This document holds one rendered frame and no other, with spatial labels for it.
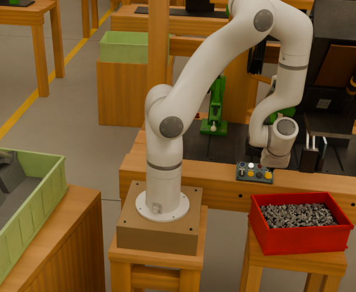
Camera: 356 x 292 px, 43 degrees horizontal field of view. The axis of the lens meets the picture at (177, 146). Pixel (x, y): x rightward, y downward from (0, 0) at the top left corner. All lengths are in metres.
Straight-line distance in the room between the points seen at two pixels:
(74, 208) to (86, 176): 1.68
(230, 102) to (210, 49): 1.05
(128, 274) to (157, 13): 1.23
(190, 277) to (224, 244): 1.35
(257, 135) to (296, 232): 0.37
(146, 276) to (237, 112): 1.08
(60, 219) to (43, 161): 0.27
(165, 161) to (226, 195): 0.52
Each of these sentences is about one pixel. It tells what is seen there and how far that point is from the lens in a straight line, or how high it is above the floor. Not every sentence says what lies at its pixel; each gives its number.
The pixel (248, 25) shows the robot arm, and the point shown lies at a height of 1.61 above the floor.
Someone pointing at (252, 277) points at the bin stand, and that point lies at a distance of 1.75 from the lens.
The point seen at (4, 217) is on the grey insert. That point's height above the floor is 0.85.
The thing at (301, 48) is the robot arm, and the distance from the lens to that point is 1.39.
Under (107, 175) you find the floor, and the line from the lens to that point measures 3.54.
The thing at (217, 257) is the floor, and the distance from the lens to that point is 2.82.
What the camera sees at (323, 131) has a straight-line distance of 1.83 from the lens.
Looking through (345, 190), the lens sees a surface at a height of 0.90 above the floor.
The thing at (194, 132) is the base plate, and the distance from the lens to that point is 2.19.
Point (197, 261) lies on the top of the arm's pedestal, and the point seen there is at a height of 0.85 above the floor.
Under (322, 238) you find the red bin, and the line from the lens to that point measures 1.70.
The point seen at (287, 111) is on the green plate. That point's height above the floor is 1.12.
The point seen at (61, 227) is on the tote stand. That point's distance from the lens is 1.77.
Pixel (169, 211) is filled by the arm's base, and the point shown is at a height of 0.96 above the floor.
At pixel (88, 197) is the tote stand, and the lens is 1.92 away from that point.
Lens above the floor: 1.89
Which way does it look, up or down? 29 degrees down
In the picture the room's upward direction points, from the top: 3 degrees clockwise
